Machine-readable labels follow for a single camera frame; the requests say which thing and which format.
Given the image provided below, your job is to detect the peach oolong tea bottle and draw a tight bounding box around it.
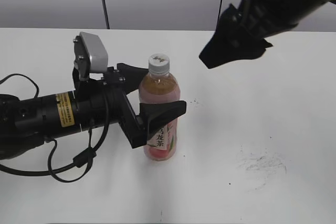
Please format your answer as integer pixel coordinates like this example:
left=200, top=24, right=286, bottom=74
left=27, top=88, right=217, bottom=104
left=138, top=71, right=182, bottom=162

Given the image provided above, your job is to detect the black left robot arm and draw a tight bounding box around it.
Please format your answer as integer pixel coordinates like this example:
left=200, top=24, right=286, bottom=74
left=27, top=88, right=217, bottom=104
left=1, top=63, right=186, bottom=159

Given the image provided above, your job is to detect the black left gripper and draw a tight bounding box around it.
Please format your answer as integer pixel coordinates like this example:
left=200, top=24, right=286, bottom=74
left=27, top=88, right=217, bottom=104
left=75, top=63, right=187, bottom=148

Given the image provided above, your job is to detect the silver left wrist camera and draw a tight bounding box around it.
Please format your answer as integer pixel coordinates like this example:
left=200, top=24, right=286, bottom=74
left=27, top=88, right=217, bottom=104
left=73, top=31, right=109, bottom=81

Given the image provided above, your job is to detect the white bottle cap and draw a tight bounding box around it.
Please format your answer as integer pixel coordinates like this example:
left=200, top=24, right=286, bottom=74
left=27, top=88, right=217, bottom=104
left=148, top=54, right=170, bottom=76

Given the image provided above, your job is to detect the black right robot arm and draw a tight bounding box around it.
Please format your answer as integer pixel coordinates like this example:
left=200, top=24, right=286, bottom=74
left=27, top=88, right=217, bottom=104
left=199, top=0, right=334, bottom=69

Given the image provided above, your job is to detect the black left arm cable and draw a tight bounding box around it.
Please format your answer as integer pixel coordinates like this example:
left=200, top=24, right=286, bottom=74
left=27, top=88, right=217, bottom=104
left=0, top=73, right=110, bottom=183

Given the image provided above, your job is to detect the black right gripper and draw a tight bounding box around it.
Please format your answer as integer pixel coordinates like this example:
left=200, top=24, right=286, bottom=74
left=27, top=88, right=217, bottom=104
left=199, top=4, right=272, bottom=69

